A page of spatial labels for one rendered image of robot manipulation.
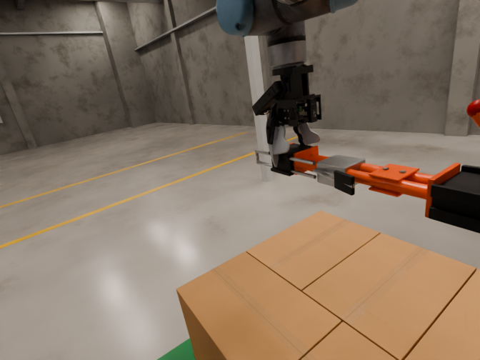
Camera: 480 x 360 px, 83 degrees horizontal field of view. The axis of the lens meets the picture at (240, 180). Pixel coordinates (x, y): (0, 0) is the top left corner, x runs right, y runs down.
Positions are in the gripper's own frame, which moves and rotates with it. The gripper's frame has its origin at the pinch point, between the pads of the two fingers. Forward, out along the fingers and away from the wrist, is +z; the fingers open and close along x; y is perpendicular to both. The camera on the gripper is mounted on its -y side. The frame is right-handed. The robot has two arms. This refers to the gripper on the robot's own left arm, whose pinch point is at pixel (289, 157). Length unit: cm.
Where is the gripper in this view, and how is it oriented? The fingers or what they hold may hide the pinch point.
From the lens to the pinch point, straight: 66.4
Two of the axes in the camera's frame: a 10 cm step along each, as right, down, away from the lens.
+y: 5.2, 2.2, -8.2
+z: 1.5, 9.3, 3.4
